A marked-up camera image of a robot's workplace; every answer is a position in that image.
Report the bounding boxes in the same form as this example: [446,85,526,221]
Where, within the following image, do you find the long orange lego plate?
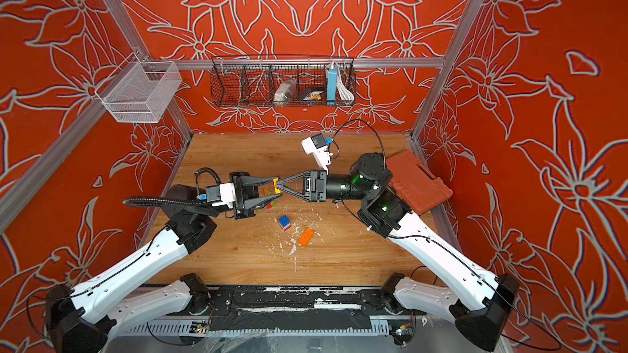
[298,228,315,247]

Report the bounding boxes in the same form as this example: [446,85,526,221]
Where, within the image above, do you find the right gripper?
[280,175,375,209]

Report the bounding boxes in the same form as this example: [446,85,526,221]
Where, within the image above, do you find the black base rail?
[165,283,428,332]

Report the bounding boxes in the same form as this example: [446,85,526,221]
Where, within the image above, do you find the black small box in basket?
[298,87,326,103]

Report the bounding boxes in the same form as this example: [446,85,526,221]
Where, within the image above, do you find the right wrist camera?
[301,133,332,172]

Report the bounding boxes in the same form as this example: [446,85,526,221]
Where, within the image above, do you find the red plastic tool case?
[387,150,453,214]

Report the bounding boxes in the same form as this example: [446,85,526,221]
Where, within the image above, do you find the clear plastic bin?
[96,61,183,124]

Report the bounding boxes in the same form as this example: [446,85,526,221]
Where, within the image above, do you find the left black corrugated cable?
[123,167,222,209]

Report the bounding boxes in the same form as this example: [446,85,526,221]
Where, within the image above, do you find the white cables in basket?
[336,72,355,106]

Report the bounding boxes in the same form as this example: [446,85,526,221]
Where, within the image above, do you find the black wire basket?
[209,55,358,108]

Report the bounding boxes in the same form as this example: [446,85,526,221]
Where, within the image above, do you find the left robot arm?
[45,172,281,352]

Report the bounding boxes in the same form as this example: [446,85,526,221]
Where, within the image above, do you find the blue lego brick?
[278,215,291,231]

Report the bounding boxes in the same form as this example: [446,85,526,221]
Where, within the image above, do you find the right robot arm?
[276,153,519,351]

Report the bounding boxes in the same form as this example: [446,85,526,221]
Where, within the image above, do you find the plastic bag in basket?
[272,79,298,107]

